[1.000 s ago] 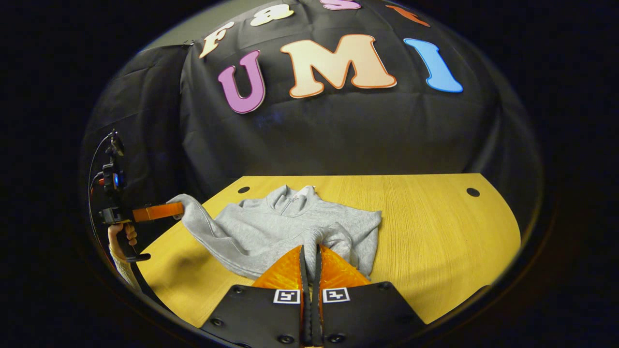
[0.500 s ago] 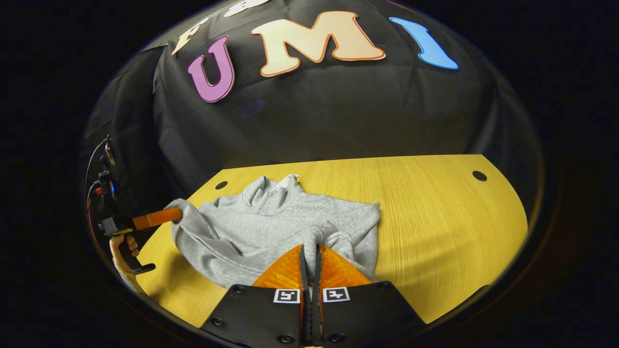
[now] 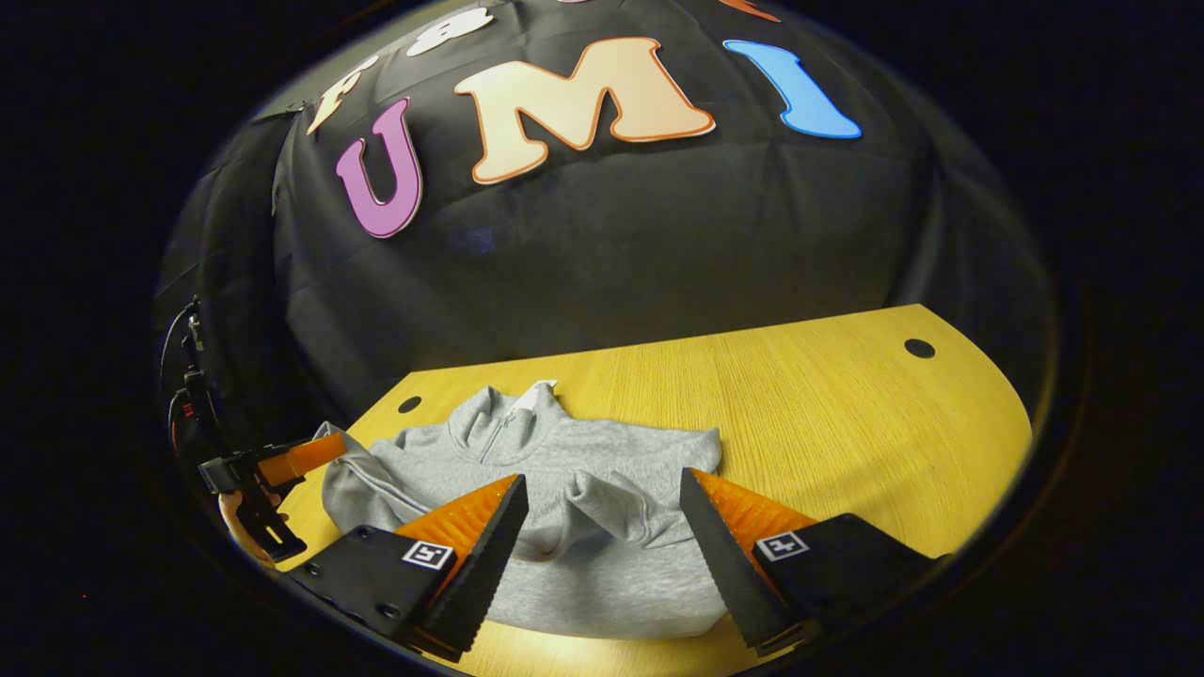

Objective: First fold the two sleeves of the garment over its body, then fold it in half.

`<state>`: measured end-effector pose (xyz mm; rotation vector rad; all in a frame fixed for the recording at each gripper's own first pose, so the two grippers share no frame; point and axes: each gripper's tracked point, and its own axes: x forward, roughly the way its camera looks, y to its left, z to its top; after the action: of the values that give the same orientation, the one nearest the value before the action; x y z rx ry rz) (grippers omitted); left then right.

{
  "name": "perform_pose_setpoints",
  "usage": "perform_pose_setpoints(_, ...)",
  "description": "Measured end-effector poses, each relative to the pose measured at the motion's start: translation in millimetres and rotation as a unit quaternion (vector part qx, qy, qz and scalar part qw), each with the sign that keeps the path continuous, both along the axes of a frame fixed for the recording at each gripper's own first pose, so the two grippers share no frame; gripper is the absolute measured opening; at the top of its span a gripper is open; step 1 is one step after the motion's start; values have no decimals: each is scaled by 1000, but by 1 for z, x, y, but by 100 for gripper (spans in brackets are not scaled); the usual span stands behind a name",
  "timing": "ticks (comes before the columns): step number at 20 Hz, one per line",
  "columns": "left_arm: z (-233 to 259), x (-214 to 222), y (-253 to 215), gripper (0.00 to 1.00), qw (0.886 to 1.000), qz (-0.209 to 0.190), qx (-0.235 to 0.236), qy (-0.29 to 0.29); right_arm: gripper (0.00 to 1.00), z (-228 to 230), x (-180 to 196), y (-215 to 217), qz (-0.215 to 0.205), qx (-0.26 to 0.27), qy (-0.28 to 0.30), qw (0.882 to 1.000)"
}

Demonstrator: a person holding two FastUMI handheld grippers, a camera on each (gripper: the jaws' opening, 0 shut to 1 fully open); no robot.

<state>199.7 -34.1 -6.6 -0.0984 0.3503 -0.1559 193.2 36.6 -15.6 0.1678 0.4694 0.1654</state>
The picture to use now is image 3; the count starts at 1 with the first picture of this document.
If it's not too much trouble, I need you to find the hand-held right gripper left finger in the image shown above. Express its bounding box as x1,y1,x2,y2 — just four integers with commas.
287,473,531,664

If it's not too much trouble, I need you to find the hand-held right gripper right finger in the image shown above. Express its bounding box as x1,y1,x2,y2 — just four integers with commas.
679,467,942,657

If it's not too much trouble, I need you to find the grey zip-neck sweatshirt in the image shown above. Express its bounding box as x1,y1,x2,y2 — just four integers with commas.
310,379,730,640

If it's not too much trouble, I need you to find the black backdrop cloth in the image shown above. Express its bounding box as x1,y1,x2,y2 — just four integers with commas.
155,0,1059,443

